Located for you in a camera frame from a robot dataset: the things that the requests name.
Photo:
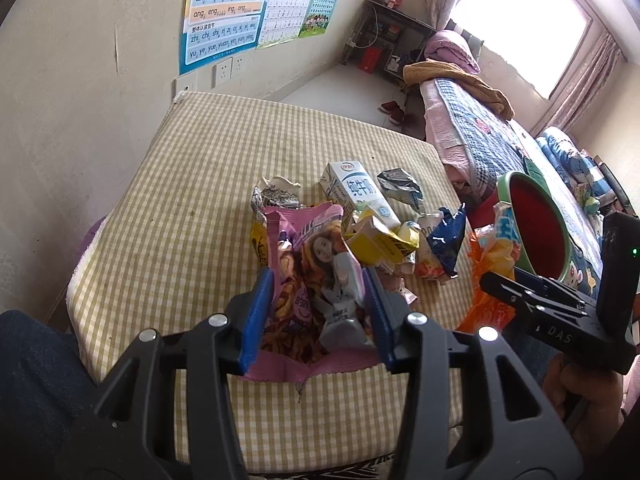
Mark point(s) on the pink snack bag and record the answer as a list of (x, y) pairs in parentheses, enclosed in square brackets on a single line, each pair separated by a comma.
[(310, 260)]

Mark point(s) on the yellow checkered tablecloth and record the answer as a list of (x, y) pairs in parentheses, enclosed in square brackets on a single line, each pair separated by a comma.
[(175, 240)]

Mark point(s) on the red slipper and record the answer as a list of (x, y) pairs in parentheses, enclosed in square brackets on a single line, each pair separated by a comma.
[(390, 106), (397, 117)]

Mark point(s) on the crushed yellow carton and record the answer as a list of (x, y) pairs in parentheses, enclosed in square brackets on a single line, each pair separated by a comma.
[(375, 242)]

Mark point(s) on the bed with patterned quilt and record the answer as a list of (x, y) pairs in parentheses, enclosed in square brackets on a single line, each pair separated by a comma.
[(480, 135)]

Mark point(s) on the dark metal shelf desk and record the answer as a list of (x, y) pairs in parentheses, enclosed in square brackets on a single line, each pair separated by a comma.
[(395, 30)]

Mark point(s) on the silver blue snack wrapper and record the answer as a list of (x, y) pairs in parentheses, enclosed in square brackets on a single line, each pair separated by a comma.
[(400, 187)]

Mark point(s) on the green bin with red inside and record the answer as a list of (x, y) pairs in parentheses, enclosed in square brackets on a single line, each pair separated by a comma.
[(540, 225)]

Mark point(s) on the small pink wrapper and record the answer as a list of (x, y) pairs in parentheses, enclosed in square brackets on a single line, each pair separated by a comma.
[(397, 287)]

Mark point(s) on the white wall socket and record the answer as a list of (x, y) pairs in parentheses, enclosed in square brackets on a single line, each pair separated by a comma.
[(240, 66), (223, 72)]

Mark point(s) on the person's right hand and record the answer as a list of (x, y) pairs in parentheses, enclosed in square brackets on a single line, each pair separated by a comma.
[(585, 395)]

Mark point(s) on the dark blue snack wrapper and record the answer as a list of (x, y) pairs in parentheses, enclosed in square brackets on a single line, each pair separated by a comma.
[(447, 240)]

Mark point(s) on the brown blanket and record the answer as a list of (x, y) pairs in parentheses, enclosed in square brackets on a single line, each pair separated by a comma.
[(450, 72)]

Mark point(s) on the orange snack bag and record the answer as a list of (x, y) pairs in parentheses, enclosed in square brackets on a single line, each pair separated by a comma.
[(487, 255)]

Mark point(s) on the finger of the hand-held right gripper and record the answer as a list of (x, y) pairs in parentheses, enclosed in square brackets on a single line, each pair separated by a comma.
[(520, 295), (545, 281)]

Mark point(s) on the dark green cloth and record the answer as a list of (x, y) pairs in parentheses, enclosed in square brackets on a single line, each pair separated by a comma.
[(535, 169)]

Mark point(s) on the white round-hole wall plate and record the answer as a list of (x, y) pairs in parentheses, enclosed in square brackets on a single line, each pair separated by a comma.
[(186, 81)]

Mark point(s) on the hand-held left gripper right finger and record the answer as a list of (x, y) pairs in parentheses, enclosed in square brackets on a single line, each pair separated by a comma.
[(377, 320)]

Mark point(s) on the blue letter wall poster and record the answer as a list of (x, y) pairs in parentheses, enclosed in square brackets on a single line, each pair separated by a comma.
[(225, 15)]

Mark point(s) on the white milk carton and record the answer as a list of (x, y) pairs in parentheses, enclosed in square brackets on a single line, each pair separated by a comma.
[(357, 187)]

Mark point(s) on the folded blue cartoon blanket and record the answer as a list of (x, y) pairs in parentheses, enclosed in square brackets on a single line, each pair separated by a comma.
[(570, 160)]

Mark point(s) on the person's leg in jeans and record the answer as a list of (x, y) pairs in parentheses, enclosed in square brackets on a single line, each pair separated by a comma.
[(30, 385)]

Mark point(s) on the bright window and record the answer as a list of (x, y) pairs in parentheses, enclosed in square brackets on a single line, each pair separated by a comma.
[(525, 25)]

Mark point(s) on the small yellow wrapper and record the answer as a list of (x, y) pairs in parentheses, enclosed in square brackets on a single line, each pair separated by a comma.
[(257, 242)]

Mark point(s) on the black white paper carton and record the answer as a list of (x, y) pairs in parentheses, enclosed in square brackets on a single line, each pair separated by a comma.
[(275, 195)]

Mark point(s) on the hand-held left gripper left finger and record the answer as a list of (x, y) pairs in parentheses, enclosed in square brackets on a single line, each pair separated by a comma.
[(256, 320)]

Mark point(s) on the white orange snack wrapper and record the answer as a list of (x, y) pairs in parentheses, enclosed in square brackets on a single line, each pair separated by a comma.
[(427, 260)]

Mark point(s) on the rolled pink quilt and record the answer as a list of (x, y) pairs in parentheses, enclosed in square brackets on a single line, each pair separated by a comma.
[(452, 52)]

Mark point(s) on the white chart wall poster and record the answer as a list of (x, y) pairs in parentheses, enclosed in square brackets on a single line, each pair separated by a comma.
[(290, 5)]

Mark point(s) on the red box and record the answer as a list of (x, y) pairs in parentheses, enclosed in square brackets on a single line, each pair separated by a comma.
[(371, 59)]

